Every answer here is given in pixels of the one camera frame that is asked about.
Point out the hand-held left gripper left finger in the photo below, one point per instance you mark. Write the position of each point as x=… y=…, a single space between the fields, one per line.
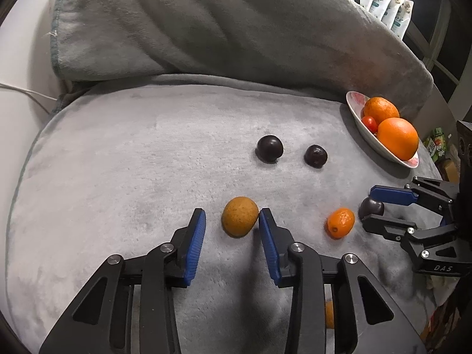
x=195 y=243

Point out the red cherry tomato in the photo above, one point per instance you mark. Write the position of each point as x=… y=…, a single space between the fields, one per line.
x=370 y=123

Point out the large smooth orange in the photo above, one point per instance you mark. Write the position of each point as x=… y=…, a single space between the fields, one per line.
x=398 y=138

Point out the dark plum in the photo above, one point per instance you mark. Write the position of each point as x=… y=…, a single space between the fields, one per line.
x=270 y=148
x=371 y=207
x=316 y=156

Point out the white floral plate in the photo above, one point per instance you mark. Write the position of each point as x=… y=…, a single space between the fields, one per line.
x=357 y=105

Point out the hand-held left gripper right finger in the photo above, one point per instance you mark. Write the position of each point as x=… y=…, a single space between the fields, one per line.
x=269 y=247

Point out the brown speckled round fruit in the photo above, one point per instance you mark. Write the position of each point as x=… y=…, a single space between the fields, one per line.
x=239 y=221

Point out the kumquat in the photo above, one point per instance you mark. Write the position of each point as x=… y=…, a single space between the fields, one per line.
x=329 y=313
x=341 y=223

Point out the green printed bag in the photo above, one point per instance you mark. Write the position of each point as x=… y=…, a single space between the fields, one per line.
x=435 y=143

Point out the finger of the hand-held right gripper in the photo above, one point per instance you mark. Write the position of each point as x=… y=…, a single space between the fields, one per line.
x=387 y=226
x=391 y=195

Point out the grey fleece blanket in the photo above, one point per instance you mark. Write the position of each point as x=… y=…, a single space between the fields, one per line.
x=129 y=173

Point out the speckled orange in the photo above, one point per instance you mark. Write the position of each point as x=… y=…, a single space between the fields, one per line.
x=381 y=107

